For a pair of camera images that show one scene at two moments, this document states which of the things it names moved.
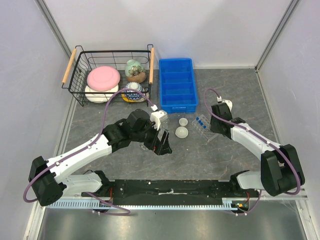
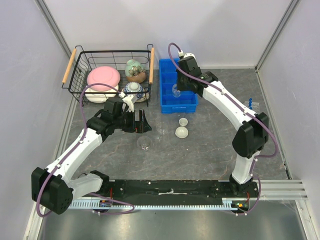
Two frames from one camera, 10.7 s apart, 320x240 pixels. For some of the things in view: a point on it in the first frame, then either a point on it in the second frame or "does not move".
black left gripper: x=156 y=146 → x=141 y=126
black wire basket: x=92 y=75 does not move
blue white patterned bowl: x=133 y=95 does not move
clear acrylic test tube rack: x=202 y=124 → x=255 y=105
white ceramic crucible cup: x=183 y=121 does not move
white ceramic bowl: x=99 y=97 does not move
